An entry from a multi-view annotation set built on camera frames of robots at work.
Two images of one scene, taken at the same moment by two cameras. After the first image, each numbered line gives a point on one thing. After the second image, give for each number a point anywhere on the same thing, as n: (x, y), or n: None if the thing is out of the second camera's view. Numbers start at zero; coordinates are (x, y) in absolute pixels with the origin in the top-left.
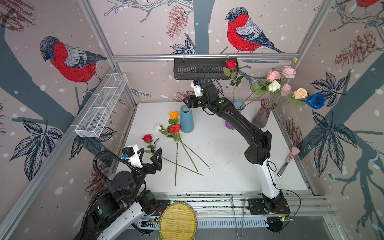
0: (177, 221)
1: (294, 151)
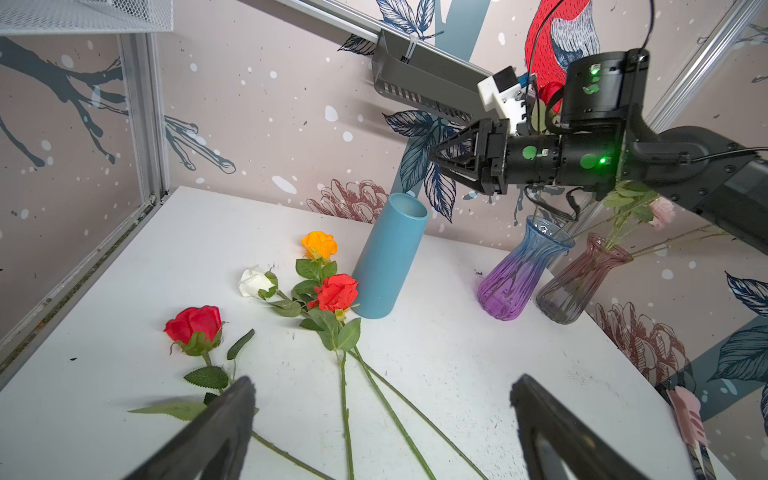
0: None
1: (689, 415)
